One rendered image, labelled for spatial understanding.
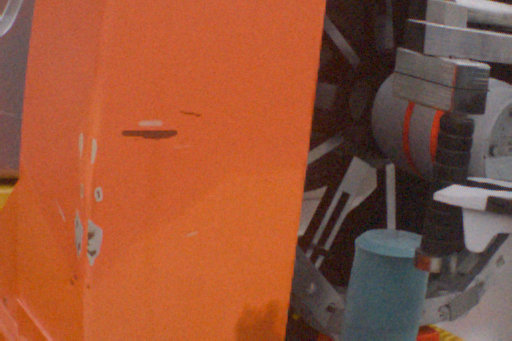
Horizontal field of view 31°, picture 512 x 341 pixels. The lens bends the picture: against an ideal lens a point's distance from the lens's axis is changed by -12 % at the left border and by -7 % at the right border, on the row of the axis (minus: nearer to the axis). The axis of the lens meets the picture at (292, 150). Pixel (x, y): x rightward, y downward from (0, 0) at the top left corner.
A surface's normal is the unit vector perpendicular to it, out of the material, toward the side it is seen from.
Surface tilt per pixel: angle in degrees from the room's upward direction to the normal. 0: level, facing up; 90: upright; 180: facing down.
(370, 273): 87
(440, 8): 90
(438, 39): 90
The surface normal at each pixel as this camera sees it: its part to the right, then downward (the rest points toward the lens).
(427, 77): -0.83, 0.00
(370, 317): -0.41, 0.11
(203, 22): 0.54, 0.22
